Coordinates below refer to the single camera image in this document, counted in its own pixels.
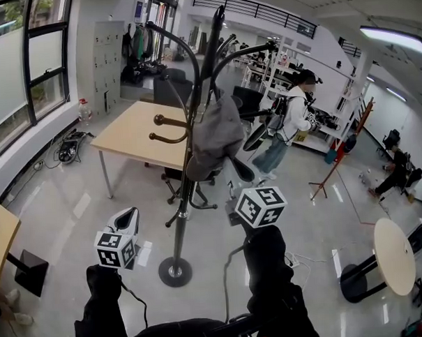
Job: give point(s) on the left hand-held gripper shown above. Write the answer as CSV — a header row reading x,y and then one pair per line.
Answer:
x,y
110,250

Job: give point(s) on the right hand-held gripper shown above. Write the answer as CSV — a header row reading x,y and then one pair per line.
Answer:
x,y
261,207

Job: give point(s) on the grey baseball cap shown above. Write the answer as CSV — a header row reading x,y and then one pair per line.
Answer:
x,y
216,136

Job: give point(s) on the black metal coat rack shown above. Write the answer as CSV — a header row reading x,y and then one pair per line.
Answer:
x,y
180,232

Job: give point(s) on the person's right forearm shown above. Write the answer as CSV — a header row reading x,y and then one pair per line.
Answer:
x,y
268,273

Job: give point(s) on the person's left forearm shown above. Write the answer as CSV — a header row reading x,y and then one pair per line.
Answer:
x,y
102,308

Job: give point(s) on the brown wooden coat stand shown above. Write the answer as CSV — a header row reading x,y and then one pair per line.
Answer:
x,y
330,173

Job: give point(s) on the black office chair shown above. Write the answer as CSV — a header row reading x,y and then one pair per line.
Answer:
x,y
389,140
172,89
173,173
248,100

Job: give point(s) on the cardboard box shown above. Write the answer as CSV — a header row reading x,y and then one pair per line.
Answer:
x,y
301,138

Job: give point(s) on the light wooden table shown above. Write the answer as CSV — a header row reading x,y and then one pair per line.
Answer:
x,y
132,133

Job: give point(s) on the teal bag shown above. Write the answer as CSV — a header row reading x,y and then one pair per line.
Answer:
x,y
331,155

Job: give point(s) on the white power strip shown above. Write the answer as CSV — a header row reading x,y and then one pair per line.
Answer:
x,y
292,260

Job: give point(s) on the dark hanging bag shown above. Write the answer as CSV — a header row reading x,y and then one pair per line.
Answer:
x,y
349,144

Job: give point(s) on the clear plastic water jug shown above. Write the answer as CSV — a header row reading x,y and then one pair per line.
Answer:
x,y
85,112

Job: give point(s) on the small wooden desk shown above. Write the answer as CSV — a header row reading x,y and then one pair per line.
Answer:
x,y
4,225

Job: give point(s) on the person's torso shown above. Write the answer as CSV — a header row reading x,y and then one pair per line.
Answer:
x,y
190,334

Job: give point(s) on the grey metal lockers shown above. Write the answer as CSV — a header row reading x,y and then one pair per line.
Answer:
x,y
108,64

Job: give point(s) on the long ceiling light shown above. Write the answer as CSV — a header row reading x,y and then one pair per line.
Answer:
x,y
394,39
370,77
395,93

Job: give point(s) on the black balcony railing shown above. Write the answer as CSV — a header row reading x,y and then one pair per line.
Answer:
x,y
260,12

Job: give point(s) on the round wooden table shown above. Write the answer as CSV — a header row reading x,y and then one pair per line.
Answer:
x,y
394,257

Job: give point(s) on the large black-framed window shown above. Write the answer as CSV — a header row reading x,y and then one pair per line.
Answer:
x,y
4,79

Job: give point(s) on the clothes rail with garments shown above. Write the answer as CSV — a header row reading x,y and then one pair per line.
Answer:
x,y
139,45

